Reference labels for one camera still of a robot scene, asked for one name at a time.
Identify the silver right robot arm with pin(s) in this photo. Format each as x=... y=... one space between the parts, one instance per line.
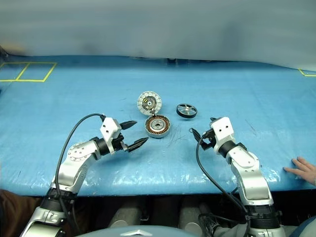
x=247 y=160

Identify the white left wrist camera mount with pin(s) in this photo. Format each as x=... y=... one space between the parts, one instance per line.
x=109 y=127

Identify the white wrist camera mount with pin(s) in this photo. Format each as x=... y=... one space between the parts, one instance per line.
x=109 y=127
x=222 y=127

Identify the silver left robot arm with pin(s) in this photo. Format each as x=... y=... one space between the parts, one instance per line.
x=74 y=158

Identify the person's bare hand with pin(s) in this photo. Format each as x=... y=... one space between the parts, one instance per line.
x=306 y=170

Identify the motor stator base copper windings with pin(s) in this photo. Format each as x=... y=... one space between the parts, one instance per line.
x=158 y=126

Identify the brown object under table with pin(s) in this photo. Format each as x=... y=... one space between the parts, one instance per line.
x=12 y=212

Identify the grey rounded robot leg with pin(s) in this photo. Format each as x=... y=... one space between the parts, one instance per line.
x=190 y=217
x=126 y=214

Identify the black laced shoe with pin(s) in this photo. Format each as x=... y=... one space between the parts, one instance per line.
x=209 y=224

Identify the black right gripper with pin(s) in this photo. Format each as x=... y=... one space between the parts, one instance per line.
x=208 y=142

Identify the grey robot torso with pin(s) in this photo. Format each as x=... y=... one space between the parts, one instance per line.
x=138 y=233

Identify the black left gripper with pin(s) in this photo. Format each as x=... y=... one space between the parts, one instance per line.
x=118 y=143

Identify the blue plastic table cover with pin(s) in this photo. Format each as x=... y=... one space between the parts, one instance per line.
x=98 y=98

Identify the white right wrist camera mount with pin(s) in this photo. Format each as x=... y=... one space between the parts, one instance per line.
x=222 y=127

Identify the white motor rotor disc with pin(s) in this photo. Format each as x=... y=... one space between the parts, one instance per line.
x=149 y=103

